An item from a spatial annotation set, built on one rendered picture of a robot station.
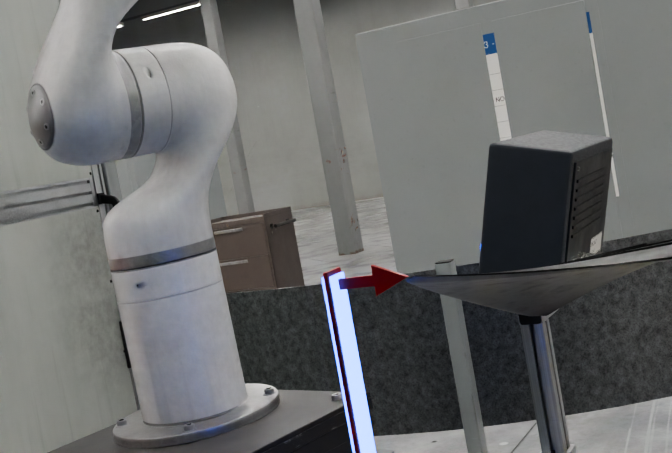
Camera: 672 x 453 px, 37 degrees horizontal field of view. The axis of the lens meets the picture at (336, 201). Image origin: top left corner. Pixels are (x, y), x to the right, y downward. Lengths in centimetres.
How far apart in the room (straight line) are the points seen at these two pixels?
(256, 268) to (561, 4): 283
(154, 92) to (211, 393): 33
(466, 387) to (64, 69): 163
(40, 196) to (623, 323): 147
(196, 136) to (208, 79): 6
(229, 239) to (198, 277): 643
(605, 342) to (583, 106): 436
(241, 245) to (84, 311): 482
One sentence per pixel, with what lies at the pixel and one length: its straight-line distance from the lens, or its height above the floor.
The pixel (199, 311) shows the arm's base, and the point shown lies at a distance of 112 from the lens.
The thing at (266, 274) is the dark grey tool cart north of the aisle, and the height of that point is 46.
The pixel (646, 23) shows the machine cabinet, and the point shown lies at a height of 170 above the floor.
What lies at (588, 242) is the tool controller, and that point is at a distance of 146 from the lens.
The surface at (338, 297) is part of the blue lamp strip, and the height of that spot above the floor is 117.
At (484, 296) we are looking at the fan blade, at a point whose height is 115.
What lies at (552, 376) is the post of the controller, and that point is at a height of 96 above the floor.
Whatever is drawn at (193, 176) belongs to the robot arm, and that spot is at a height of 128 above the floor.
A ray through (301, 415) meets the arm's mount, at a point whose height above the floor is 101.
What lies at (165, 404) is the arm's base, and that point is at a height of 104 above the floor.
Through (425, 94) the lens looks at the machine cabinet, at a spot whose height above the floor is 153.
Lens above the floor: 129
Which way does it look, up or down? 3 degrees down
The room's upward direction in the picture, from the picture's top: 10 degrees counter-clockwise
